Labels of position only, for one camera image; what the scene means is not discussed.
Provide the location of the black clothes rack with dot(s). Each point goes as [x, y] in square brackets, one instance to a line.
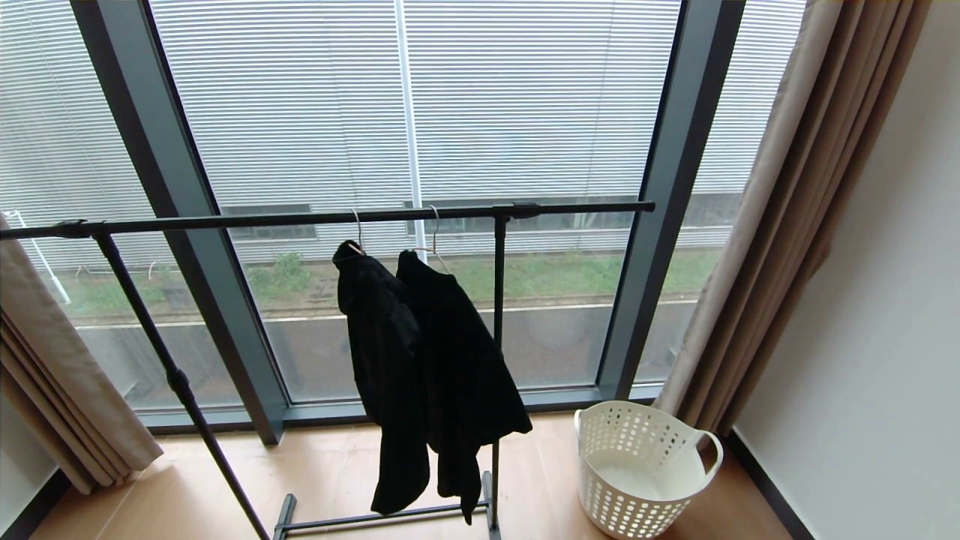
[225, 220]

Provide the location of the white laundry basket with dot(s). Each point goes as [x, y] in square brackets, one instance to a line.
[645, 472]

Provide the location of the window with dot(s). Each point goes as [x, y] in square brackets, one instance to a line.
[187, 187]

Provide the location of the beige curtain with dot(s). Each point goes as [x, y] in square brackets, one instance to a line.
[67, 390]
[810, 187]

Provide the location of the pink clothes hanger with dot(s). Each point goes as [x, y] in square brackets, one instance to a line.
[358, 232]
[435, 232]

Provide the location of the black garment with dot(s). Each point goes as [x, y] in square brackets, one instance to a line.
[472, 375]

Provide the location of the black shorts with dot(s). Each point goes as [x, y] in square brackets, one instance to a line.
[382, 360]

